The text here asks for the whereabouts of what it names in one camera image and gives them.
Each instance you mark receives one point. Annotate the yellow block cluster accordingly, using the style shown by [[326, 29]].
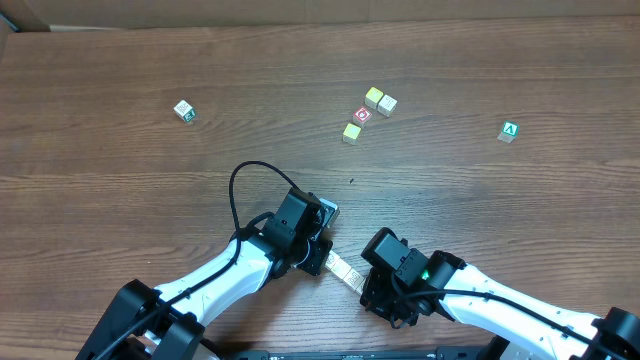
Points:
[[373, 97], [351, 134]]

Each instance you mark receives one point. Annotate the white block upper cluster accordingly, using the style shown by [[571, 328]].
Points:
[[387, 105]]

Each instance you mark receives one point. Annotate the block with green side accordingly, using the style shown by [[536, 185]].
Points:
[[185, 111]]

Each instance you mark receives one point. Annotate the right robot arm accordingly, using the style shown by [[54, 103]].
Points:
[[461, 293]]

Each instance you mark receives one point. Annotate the yellow block lower cluster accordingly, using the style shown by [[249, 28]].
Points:
[[351, 134]]

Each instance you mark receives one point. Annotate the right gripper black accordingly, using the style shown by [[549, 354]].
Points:
[[373, 293]]

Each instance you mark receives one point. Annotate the block with blue side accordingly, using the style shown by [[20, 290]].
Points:
[[353, 279]]

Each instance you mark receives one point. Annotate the white patterned block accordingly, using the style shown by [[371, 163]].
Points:
[[332, 263]]

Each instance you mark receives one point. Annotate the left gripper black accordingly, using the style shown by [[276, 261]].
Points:
[[319, 261]]

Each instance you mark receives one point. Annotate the green letter block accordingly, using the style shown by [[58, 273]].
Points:
[[509, 131]]

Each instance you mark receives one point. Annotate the red circle block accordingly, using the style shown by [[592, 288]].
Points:
[[362, 116]]

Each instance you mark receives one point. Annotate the yellow block upper cluster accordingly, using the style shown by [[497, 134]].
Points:
[[373, 97]]

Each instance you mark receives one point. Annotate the white block with brush picture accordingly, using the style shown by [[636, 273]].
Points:
[[359, 288]]

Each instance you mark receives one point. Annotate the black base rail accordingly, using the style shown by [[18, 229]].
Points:
[[440, 353]]

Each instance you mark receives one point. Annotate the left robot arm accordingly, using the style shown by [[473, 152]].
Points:
[[168, 322]]

